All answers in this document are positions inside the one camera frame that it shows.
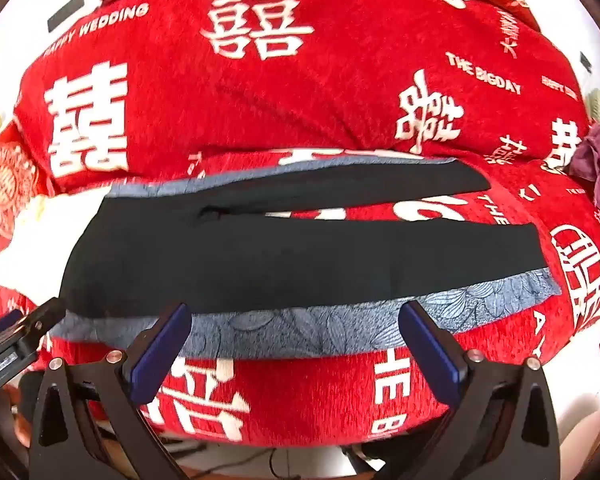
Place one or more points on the black pants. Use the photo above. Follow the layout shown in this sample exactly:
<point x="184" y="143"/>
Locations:
<point x="230" y="260"/>

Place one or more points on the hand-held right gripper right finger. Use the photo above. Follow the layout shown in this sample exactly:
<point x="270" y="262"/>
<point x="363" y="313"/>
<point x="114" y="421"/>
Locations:
<point x="430" y="355"/>

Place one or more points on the white cloth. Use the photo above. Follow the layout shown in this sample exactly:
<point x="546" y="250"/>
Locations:
<point x="30" y="232"/>

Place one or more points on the red patterned cushion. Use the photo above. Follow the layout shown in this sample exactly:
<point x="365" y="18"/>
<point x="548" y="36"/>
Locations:
<point x="2" y="185"/>

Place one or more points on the black wall switch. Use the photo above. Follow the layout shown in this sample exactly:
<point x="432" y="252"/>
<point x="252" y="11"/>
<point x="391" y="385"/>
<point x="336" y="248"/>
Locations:
<point x="65" y="11"/>
<point x="585" y="61"/>

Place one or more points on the blue-grey patterned cloth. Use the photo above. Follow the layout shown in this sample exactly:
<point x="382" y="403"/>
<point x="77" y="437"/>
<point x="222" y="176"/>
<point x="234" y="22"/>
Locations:
<point x="305" y="332"/>

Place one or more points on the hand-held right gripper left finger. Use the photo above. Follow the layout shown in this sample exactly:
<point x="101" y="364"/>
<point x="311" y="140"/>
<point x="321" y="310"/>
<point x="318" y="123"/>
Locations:
<point x="159" y="352"/>

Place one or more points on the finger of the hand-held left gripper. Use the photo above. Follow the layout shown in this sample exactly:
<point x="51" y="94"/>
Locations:
<point x="40" y="321"/>
<point x="2" y="321"/>

